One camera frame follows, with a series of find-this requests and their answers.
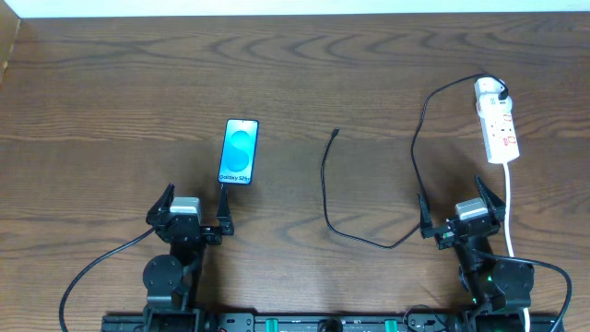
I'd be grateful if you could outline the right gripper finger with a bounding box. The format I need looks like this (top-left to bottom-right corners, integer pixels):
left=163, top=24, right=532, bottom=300
left=418, top=193, right=434, bottom=239
left=475, top=176, right=506, bottom=221

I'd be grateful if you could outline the blue Galaxy smartphone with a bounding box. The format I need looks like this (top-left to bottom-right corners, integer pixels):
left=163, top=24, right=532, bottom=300
left=218, top=118, right=259, bottom=185

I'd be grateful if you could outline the black USB charging cable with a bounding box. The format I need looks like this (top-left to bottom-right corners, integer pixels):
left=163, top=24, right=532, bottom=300
left=320, top=72, right=510, bottom=250

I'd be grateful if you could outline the white power strip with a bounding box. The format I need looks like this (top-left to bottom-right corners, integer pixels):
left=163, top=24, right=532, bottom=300
left=476, top=95, right=520, bottom=164

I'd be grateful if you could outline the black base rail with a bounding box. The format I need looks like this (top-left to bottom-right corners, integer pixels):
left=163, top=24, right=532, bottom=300
left=100, top=312, right=566, bottom=332

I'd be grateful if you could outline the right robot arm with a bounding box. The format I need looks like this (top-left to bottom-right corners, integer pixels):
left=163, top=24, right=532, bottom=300
left=419, top=178, right=535, bottom=331

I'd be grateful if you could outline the cardboard panel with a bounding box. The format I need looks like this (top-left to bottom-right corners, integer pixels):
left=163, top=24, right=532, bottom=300
left=0, top=0, right=21, bottom=78

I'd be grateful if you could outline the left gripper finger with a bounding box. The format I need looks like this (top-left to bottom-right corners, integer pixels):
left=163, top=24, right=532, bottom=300
left=147, top=184, right=175, bottom=217
left=217, top=184, right=234, bottom=236

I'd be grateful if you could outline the white USB charger plug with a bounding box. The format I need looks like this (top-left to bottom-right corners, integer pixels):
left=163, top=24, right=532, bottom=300
left=474, top=76, right=509, bottom=101

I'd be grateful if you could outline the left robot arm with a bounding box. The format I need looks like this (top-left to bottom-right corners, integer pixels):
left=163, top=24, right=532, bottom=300
left=142, top=184, right=234, bottom=332

